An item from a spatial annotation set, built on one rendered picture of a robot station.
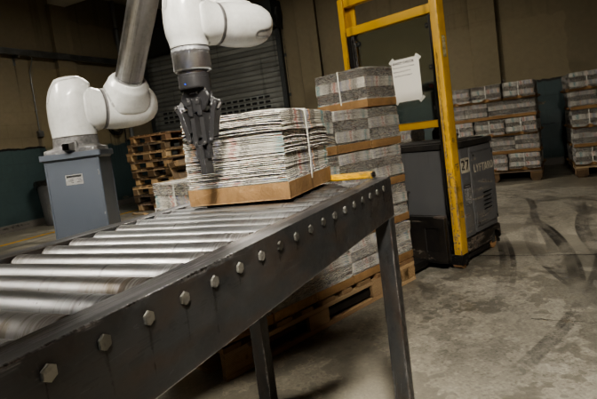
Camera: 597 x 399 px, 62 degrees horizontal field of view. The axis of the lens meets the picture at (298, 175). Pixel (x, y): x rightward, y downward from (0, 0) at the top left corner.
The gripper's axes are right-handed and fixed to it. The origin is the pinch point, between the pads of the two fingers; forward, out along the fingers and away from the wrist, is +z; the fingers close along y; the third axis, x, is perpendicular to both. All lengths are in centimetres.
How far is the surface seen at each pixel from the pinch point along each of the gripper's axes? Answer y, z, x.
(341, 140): 20, 3, -146
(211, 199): 5.8, 10.8, -7.9
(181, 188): 63, 13, -66
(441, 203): -10, 54, -236
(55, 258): 7.9, 13.4, 38.0
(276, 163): -13.1, 3.6, -10.7
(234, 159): -1.7, 1.2, -9.4
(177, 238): -9.2, 13.5, 25.1
